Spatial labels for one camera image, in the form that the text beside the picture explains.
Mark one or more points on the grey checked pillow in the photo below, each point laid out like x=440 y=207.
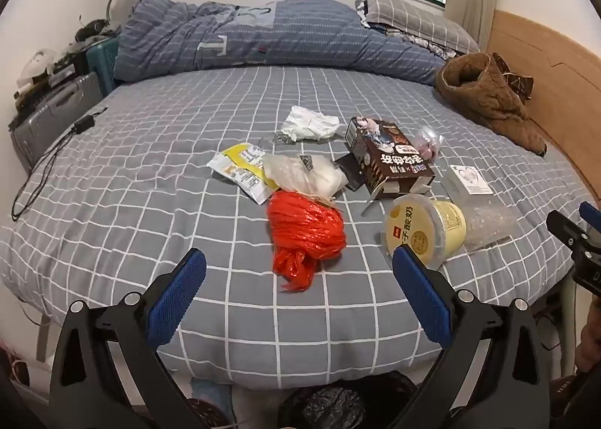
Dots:
x=413 y=16

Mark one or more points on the orange plastic bag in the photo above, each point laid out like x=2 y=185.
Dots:
x=305 y=227

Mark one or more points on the small white box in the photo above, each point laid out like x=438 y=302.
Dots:
x=465 y=178

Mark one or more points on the white tissue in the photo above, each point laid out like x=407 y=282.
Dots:
x=307 y=124

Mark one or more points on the black trash bag bin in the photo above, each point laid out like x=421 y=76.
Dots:
x=328 y=405

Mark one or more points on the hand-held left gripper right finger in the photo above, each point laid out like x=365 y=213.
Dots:
x=422 y=297

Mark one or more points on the yellow yogurt cup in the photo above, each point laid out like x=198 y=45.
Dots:
x=422 y=222

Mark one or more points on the black packet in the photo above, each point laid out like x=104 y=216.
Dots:
x=350 y=170

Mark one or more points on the grey suitcase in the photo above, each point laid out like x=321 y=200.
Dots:
x=56 y=105

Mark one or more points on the person's right hand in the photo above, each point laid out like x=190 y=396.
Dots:
x=590 y=347

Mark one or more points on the brown milk carton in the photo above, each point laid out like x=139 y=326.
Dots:
x=389 y=161

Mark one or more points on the small clear wrapper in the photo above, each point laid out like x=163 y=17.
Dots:
x=279 y=138

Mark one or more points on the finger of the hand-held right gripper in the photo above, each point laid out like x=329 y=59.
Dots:
x=575 y=236
x=591 y=215

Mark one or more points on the wooden headboard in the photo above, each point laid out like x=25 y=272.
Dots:
x=554 y=62

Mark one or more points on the yellow white snack wrapper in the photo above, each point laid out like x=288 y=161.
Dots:
x=239 y=166

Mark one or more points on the white metal bed leg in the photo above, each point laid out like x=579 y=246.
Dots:
x=567 y=325

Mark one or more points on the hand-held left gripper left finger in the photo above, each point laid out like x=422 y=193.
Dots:
x=177 y=297

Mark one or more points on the blue striped quilt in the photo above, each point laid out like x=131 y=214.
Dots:
x=281 y=34

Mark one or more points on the grey checked bed sheet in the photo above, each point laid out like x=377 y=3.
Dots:
x=188 y=203

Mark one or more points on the clear plastic bag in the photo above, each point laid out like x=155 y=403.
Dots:
x=300 y=175

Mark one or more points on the blue slipper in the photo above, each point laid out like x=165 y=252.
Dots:
x=213 y=403

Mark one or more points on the pink plastic bag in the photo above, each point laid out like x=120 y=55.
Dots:
x=429 y=145

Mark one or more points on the brown fleece jacket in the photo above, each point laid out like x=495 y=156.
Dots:
x=488 y=95

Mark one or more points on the teal plastic stool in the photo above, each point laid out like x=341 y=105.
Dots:
x=101 y=62

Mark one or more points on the white round object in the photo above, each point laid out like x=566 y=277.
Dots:
x=37 y=62

